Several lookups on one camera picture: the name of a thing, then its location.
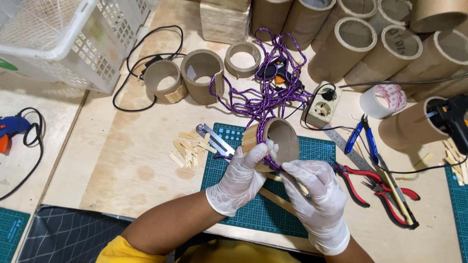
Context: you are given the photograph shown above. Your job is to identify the white power socket block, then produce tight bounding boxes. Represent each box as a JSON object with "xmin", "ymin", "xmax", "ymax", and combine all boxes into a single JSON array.
[{"xmin": 302, "ymin": 81, "xmax": 344, "ymax": 129}]

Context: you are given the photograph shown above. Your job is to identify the white tape roll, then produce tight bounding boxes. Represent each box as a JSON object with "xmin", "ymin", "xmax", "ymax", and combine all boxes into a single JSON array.
[{"xmin": 359, "ymin": 84, "xmax": 408, "ymax": 120}]

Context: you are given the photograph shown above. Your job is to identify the silver metal utility knife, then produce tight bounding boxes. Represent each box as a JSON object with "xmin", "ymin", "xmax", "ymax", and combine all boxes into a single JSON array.
[{"xmin": 195, "ymin": 123, "xmax": 237, "ymax": 158}]

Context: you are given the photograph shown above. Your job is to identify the tall plain cardboard ring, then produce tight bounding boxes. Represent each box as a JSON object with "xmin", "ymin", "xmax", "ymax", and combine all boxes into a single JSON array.
[{"xmin": 180, "ymin": 49, "xmax": 225, "ymax": 106}]

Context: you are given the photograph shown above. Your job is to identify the black patterned sheet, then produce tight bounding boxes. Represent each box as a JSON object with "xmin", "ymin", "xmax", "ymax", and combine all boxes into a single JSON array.
[{"xmin": 16, "ymin": 204, "xmax": 135, "ymax": 263}]

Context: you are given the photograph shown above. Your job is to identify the person's right hand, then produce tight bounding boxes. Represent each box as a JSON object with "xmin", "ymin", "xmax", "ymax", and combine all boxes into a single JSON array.
[{"xmin": 280, "ymin": 159, "xmax": 351, "ymax": 256}]

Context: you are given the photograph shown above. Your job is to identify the pile of short wooden sticks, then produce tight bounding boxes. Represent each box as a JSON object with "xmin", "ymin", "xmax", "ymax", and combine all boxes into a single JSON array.
[{"xmin": 168, "ymin": 131, "xmax": 218, "ymax": 169}]

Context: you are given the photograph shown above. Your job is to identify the white plastic lattice basket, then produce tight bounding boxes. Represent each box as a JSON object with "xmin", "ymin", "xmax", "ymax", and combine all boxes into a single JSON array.
[{"xmin": 0, "ymin": 0, "xmax": 151, "ymax": 94}]

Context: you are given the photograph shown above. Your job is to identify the heap of long cardboard tubes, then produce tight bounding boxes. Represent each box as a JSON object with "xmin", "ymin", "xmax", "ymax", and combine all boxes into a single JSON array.
[{"xmin": 250, "ymin": 0, "xmax": 468, "ymax": 103}]

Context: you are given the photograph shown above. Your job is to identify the yellow shirt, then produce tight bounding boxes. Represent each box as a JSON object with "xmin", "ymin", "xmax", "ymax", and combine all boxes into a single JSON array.
[{"xmin": 95, "ymin": 235, "xmax": 305, "ymax": 263}]

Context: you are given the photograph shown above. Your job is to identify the steel ruler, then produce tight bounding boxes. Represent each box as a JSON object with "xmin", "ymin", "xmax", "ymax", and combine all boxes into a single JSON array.
[{"xmin": 323, "ymin": 126, "xmax": 378, "ymax": 173}]

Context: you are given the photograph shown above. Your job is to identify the cardboard ring partly stick-covered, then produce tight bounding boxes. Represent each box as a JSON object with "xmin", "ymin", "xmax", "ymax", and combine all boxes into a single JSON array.
[{"xmin": 143, "ymin": 59, "xmax": 189, "ymax": 104}]

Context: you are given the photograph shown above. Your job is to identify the large black glue gun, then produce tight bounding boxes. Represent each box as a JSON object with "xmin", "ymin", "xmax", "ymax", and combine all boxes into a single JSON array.
[{"xmin": 425, "ymin": 94, "xmax": 468, "ymax": 156}]

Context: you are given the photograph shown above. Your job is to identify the single wooden stick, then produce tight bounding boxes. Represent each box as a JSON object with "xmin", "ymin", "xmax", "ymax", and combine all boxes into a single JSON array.
[{"xmin": 401, "ymin": 152, "xmax": 434, "ymax": 180}]

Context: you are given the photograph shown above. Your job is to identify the blue glue gun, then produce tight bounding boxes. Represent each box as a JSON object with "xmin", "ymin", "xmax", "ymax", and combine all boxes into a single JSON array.
[{"xmin": 0, "ymin": 116, "xmax": 32, "ymax": 154}]

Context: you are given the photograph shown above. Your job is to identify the purple braided rope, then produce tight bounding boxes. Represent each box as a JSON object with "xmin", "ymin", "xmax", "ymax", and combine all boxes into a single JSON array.
[{"xmin": 209, "ymin": 27, "xmax": 314, "ymax": 173}]

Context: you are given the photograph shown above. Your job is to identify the cardboard ring with wooden sticks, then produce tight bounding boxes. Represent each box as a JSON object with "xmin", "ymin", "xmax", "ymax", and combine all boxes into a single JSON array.
[{"xmin": 241, "ymin": 117, "xmax": 301, "ymax": 173}]

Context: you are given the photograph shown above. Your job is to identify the black power cable with plug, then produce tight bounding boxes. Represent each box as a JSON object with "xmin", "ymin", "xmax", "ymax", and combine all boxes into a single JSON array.
[{"xmin": 112, "ymin": 24, "xmax": 188, "ymax": 113}]

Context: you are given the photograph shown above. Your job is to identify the wooden block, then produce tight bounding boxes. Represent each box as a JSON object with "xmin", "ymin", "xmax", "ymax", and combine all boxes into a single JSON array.
[{"xmin": 200, "ymin": 0, "xmax": 252, "ymax": 45}]

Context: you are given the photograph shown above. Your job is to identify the red handled pliers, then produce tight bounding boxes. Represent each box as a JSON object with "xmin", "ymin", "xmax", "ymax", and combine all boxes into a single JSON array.
[
  {"xmin": 330, "ymin": 158, "xmax": 421, "ymax": 209},
  {"xmin": 361, "ymin": 178, "xmax": 414, "ymax": 227}
]

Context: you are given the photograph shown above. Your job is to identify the cardboard tube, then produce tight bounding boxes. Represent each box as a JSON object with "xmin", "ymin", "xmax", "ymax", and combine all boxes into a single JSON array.
[{"xmin": 378, "ymin": 96, "xmax": 451, "ymax": 150}]

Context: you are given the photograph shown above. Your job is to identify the black glue gun cable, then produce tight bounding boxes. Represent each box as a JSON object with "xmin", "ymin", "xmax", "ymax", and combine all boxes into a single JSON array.
[{"xmin": 0, "ymin": 107, "xmax": 45, "ymax": 202}]

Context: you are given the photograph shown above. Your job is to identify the heap of wooden stick pieces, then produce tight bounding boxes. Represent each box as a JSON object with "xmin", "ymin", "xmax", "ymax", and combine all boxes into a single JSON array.
[{"xmin": 442, "ymin": 138, "xmax": 468, "ymax": 186}]

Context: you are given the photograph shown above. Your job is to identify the black orange glue gun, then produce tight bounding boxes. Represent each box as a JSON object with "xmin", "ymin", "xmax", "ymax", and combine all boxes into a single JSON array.
[{"xmin": 255, "ymin": 56, "xmax": 305, "ymax": 91}]

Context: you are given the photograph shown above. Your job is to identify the thin black cable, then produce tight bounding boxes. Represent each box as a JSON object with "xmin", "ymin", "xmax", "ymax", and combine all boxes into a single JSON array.
[{"xmin": 299, "ymin": 83, "xmax": 468, "ymax": 175}]

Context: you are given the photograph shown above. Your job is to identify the blue handled pliers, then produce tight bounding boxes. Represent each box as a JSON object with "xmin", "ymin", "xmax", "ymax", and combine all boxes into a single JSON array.
[{"xmin": 344, "ymin": 113, "xmax": 381, "ymax": 166}]

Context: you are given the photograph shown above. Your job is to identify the short plain cardboard ring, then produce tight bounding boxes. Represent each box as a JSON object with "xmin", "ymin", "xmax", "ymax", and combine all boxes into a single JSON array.
[{"xmin": 224, "ymin": 41, "xmax": 262, "ymax": 79}]

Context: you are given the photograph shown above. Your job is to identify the long wooden stick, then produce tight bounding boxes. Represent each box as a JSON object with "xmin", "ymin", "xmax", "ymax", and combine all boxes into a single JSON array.
[
  {"xmin": 265, "ymin": 173, "xmax": 311, "ymax": 198},
  {"xmin": 257, "ymin": 186, "xmax": 297, "ymax": 217}
]

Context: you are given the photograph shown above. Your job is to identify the green cutting mat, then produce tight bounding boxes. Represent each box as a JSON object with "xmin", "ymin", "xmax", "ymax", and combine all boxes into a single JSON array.
[
  {"xmin": 444, "ymin": 166, "xmax": 468, "ymax": 263},
  {"xmin": 200, "ymin": 122, "xmax": 336, "ymax": 239},
  {"xmin": 0, "ymin": 207, "xmax": 31, "ymax": 263}
]

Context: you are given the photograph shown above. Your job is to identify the person's left hand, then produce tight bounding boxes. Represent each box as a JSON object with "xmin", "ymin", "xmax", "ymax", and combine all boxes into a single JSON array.
[{"xmin": 205, "ymin": 140, "xmax": 279, "ymax": 218}]

